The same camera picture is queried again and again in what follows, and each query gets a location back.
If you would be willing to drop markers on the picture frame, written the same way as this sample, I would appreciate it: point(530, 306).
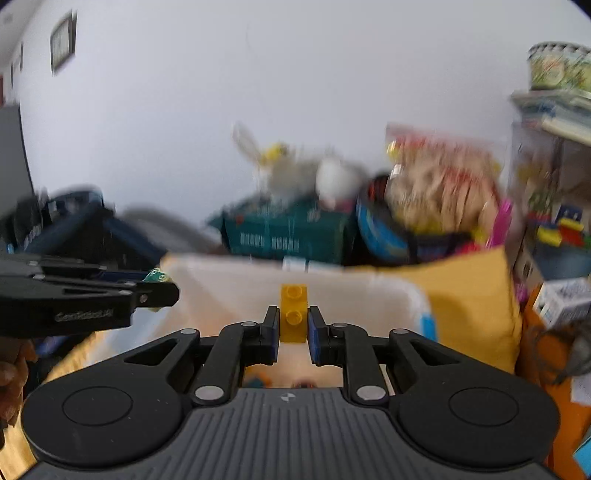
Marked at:
point(63, 41)

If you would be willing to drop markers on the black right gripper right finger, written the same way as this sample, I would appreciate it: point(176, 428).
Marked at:
point(350, 348)

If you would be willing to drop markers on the orange box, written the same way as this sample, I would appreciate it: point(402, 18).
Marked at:
point(574, 417)

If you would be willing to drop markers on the dark backpack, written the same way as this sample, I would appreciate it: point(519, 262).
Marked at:
point(79, 226)

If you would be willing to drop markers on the small yellow building brick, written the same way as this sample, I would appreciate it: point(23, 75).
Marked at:
point(293, 313)

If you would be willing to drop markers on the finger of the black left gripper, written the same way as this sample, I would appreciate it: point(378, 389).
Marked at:
point(144, 294)
point(33, 265)

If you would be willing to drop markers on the yellow cloth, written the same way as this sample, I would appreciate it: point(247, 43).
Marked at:
point(472, 300)

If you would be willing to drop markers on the green frog eraser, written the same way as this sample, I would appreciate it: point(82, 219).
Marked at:
point(154, 278)

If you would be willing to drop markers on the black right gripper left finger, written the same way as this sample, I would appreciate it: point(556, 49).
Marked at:
point(222, 359)

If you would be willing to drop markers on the green basket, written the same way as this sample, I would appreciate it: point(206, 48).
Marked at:
point(260, 229)

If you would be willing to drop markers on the white plush toy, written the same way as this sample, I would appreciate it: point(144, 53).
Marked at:
point(286, 173)

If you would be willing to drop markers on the snack bag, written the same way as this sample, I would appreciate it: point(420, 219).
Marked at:
point(442, 183)

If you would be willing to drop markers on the translucent white plastic bin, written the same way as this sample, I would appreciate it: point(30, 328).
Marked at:
point(220, 290)

